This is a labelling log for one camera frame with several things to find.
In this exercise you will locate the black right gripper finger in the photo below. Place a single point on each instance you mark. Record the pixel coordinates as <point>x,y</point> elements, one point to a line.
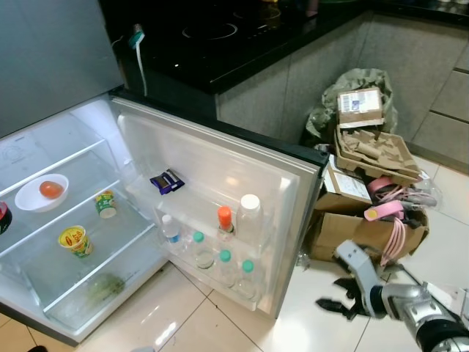
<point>350,286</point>
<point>333,306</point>

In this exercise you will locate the grey fridge door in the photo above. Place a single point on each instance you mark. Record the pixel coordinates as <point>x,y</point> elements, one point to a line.
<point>220,161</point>

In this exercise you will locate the red tomato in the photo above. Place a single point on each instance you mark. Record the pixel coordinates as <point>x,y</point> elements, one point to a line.
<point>51,189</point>

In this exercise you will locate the white oval bowl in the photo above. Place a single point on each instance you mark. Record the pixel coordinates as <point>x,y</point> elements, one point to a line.
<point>29,204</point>

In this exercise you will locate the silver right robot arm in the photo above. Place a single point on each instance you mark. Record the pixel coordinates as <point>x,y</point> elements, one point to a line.
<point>425,315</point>

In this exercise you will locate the glass fridge shelf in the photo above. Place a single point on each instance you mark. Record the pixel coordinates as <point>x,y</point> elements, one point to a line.
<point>44,158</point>
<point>121,249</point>
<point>77,216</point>

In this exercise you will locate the grey two-door fridge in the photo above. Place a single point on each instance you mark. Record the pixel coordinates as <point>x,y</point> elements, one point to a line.
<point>44,59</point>

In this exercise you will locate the large cardboard box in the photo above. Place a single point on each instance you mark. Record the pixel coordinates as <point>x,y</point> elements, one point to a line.
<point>344,235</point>

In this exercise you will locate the clear bottle green cap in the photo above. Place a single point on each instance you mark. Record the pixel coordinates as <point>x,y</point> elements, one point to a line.
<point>202,253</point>
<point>226,270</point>
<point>248,281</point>

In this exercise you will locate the open box white label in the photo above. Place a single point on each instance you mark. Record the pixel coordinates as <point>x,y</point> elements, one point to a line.
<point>344,189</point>

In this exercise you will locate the pink roll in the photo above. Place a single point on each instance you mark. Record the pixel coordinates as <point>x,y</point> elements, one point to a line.
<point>381,187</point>

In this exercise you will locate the large bottle white cap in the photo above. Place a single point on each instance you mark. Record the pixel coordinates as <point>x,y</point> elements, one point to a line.
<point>250,220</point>

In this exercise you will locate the brown paper pulp tray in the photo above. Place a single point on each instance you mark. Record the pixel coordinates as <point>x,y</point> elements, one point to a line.
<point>381,154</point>

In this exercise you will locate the bottle orange cap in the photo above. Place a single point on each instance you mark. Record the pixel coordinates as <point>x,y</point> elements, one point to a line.
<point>226,220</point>

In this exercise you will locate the green plastic bag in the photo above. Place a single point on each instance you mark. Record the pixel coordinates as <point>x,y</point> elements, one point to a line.
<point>322,110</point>

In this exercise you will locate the taped box white label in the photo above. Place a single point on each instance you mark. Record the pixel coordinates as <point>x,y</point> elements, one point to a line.
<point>360,106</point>

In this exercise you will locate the small bottle blue label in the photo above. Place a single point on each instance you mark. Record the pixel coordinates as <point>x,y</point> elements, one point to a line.
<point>170,231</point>

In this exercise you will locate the dark blue snack packet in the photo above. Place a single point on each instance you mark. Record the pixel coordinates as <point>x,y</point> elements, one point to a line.
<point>167,181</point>

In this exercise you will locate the green leafy vegetable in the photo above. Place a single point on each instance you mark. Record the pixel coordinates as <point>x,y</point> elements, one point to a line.
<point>105,287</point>

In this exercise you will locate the green cup noodle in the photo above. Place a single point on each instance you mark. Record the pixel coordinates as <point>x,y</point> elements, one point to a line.
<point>106,204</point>

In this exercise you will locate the yellow cup noodle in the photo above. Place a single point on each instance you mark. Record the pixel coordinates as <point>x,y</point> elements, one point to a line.
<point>75,240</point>

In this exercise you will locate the black induction hob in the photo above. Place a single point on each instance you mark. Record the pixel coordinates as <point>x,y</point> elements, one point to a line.
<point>220,33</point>

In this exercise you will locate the red black bowl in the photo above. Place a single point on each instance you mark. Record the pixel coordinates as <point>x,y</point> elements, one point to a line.
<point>4,218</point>

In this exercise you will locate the light grey right wrist camera mount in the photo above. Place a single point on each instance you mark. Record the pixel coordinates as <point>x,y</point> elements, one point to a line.
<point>359,264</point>

